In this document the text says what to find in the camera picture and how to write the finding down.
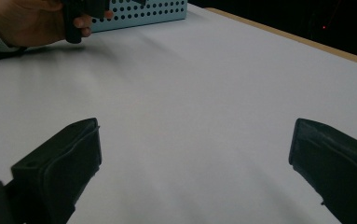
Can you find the blue perforated plastic basket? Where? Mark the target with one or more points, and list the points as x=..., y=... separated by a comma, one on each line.
x=142, y=14

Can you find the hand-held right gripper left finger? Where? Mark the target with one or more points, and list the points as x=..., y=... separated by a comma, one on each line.
x=58, y=174

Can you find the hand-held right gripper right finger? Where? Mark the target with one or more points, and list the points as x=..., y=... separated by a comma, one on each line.
x=337, y=168

